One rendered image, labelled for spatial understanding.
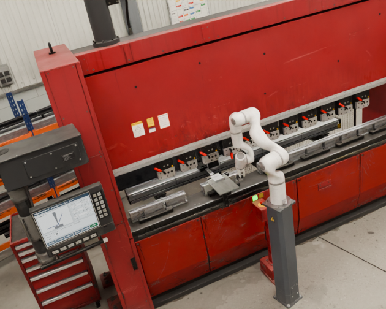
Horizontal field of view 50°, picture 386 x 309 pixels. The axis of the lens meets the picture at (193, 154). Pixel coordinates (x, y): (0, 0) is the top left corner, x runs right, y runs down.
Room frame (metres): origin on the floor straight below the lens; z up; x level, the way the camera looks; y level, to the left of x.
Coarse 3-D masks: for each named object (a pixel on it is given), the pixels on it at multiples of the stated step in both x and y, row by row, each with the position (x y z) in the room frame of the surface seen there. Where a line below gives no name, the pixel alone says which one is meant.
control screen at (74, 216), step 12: (60, 204) 2.18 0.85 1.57; (72, 204) 2.20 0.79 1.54; (84, 204) 2.23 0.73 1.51; (36, 216) 2.12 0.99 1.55; (48, 216) 2.14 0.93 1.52; (60, 216) 2.17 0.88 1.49; (72, 216) 2.19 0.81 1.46; (84, 216) 2.22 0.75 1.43; (48, 228) 2.13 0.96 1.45; (60, 228) 2.16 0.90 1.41; (72, 228) 2.18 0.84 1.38; (84, 228) 2.21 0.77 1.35; (48, 240) 2.12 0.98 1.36; (60, 240) 2.15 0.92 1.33
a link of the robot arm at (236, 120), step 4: (236, 112) 2.91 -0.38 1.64; (240, 112) 2.79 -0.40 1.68; (232, 116) 2.78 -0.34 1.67; (236, 116) 2.75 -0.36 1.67; (240, 116) 2.75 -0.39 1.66; (244, 116) 2.76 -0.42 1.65; (232, 120) 2.76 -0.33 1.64; (236, 120) 2.74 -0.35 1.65; (240, 120) 2.74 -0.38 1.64; (244, 120) 2.75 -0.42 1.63; (232, 124) 2.78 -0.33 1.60; (236, 124) 2.74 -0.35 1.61; (240, 124) 2.74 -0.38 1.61; (232, 128) 2.91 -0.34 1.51; (236, 128) 2.90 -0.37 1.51; (240, 128) 2.92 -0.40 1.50; (232, 132) 2.92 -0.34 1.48; (236, 132) 2.90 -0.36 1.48
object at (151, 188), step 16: (304, 128) 3.75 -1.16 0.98; (320, 128) 3.72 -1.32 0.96; (336, 128) 3.79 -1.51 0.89; (288, 144) 3.62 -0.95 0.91; (224, 160) 3.41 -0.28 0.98; (176, 176) 3.29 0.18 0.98; (192, 176) 3.30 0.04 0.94; (128, 192) 3.17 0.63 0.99; (144, 192) 3.16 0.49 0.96; (160, 192) 3.20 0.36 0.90
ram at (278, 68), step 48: (384, 0) 3.61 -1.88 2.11; (192, 48) 3.07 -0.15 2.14; (240, 48) 3.19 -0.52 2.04; (288, 48) 3.32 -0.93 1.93; (336, 48) 3.46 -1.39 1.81; (384, 48) 3.62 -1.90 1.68; (96, 96) 2.84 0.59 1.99; (144, 96) 2.94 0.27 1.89; (192, 96) 3.05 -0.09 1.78; (240, 96) 3.17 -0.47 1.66; (288, 96) 3.31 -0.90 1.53; (144, 144) 2.92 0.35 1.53
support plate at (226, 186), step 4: (224, 176) 3.09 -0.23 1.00; (208, 180) 3.08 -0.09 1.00; (212, 180) 3.06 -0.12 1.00; (224, 180) 3.02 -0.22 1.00; (228, 180) 3.01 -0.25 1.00; (216, 184) 2.99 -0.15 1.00; (220, 184) 2.98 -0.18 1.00; (224, 184) 2.96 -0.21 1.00; (228, 184) 2.95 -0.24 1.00; (232, 184) 2.94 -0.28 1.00; (216, 188) 2.92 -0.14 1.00; (220, 188) 2.91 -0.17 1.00; (224, 188) 2.90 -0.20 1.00; (228, 188) 2.89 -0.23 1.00; (232, 188) 2.87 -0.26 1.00; (236, 188) 2.87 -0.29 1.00; (220, 192) 2.86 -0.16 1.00; (224, 192) 2.84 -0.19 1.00; (228, 192) 2.84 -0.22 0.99
